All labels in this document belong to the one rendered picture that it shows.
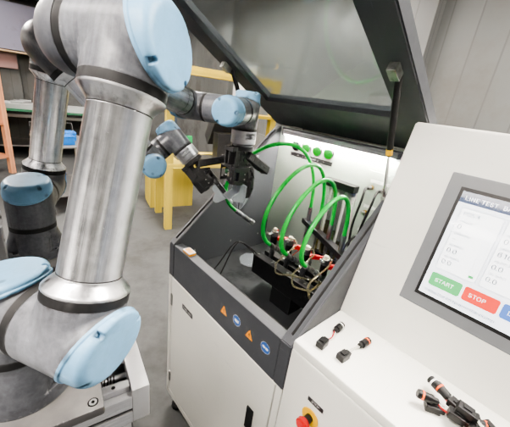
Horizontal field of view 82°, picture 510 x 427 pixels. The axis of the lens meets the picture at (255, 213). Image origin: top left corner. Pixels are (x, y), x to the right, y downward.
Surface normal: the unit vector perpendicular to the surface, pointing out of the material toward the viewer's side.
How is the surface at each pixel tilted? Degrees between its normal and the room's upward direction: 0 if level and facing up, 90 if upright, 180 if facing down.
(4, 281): 8
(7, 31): 90
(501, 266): 76
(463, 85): 90
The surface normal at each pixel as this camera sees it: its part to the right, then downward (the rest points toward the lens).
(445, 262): -0.69, -0.07
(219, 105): -0.32, 0.30
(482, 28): -0.84, 0.09
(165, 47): 0.96, 0.10
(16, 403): 0.51, 0.07
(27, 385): 0.68, 0.05
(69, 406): 0.12, -0.93
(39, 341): -0.33, -0.04
